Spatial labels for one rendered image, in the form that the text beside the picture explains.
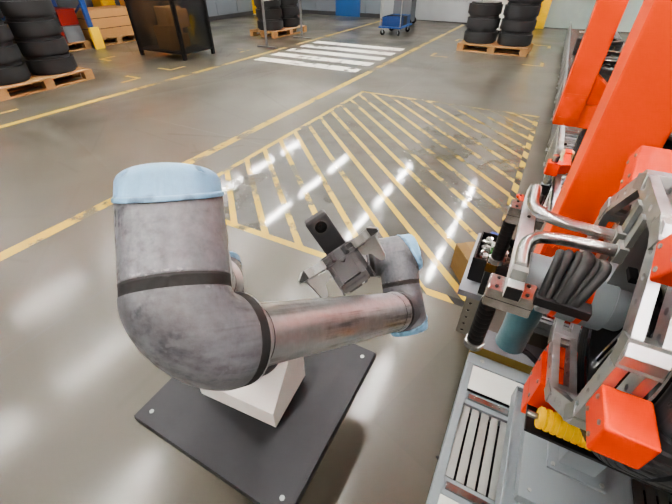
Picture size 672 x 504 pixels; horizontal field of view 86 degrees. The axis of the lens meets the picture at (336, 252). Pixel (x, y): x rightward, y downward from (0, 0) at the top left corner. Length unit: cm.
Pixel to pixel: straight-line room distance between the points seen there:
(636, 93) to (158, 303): 116
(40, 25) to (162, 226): 696
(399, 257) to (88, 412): 149
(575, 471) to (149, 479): 142
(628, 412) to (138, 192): 77
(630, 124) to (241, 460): 142
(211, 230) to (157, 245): 6
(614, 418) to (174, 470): 138
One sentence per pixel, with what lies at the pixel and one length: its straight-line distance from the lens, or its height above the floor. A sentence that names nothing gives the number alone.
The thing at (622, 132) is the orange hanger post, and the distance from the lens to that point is 126.
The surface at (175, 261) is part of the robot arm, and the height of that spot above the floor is 122.
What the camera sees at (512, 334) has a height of 57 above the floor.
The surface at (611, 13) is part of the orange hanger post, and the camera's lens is 314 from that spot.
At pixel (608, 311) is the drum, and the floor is 88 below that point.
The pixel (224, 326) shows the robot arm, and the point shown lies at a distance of 40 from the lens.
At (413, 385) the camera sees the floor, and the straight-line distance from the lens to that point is 172.
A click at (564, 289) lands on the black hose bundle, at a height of 100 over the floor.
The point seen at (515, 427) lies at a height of 15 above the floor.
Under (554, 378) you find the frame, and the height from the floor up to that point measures 62.
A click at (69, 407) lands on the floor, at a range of 198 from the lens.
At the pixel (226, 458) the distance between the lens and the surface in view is 128.
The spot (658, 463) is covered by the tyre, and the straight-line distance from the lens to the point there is 87.
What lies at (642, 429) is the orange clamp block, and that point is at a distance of 78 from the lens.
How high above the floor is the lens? 145
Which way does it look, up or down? 39 degrees down
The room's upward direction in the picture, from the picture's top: straight up
